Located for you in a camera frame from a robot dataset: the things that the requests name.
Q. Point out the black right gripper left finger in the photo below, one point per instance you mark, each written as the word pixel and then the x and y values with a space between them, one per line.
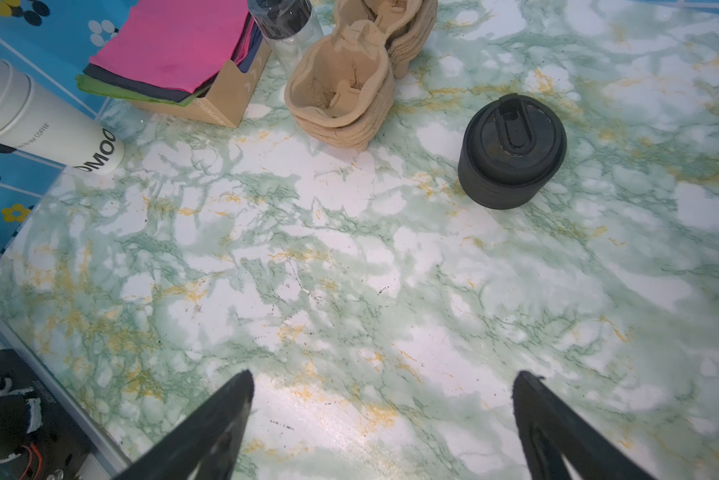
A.
pixel 206 445

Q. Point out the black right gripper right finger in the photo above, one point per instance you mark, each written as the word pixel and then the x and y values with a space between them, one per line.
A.
pixel 554 437

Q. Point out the green paper napkin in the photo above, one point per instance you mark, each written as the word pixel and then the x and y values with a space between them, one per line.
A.
pixel 93 86

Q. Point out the stack of white paper cups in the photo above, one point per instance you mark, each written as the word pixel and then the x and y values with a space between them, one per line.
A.
pixel 38 122

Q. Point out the pink paper napkin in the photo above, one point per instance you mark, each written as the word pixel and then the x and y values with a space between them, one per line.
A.
pixel 175 45

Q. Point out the glass sugar jar black lid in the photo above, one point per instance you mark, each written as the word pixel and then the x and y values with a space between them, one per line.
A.
pixel 291 28

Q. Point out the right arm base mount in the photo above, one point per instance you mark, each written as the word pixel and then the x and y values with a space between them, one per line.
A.
pixel 38 437

